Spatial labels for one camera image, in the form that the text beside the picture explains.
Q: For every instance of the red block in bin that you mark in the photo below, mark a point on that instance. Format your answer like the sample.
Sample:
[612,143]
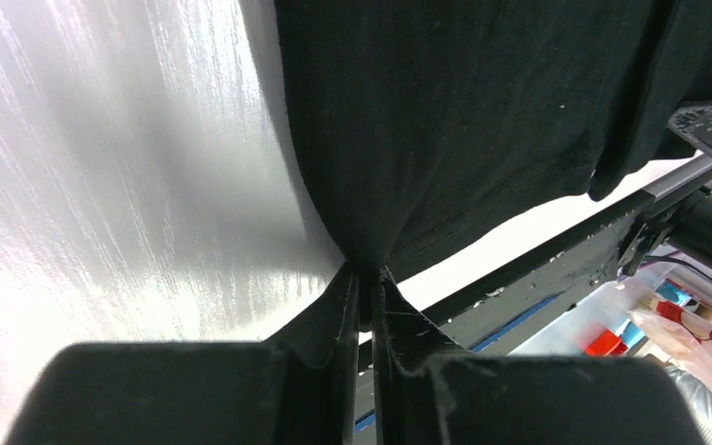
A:
[606,344]

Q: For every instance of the clear plastic storage bin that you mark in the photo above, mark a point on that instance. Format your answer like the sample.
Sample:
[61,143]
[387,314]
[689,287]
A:
[607,309]

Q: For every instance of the black t-shirt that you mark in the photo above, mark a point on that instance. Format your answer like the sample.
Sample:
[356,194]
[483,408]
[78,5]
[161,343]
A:
[419,126]

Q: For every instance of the clear plastic bag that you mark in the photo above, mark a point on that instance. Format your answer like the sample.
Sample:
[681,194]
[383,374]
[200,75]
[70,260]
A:
[684,336]

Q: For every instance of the aluminium frame rail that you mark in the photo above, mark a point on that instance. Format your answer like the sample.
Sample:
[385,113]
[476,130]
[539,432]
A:
[691,175]

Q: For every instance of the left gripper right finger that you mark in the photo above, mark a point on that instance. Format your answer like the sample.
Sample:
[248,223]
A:
[430,390]

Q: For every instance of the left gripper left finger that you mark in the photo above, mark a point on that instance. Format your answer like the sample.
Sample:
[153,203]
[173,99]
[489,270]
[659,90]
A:
[295,387]

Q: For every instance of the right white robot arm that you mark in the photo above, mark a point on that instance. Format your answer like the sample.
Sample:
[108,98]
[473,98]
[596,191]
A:
[683,216]

